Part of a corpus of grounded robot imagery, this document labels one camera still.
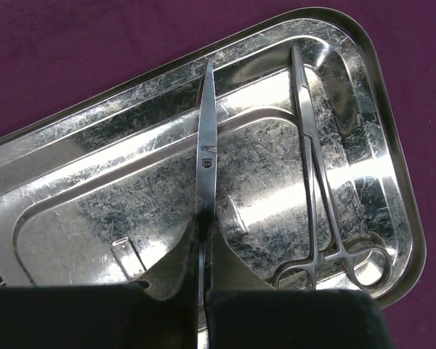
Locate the steel instrument tray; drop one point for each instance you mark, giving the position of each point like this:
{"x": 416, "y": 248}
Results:
{"x": 100, "y": 192}

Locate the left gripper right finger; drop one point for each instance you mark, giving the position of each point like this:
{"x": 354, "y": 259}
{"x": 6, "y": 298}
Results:
{"x": 243, "y": 311}

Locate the purple cloth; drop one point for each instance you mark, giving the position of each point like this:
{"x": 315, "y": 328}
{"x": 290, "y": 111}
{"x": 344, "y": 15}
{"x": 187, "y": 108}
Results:
{"x": 54, "y": 54}

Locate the steel scissors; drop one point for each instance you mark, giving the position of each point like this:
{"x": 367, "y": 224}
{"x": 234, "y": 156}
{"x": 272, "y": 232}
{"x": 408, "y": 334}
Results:
{"x": 205, "y": 190}

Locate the steel clamp in tray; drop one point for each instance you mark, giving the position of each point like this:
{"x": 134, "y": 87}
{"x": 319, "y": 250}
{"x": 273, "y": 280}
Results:
{"x": 315, "y": 177}

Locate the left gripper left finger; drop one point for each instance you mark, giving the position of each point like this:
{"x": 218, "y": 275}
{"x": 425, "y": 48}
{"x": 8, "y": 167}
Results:
{"x": 158, "y": 310}

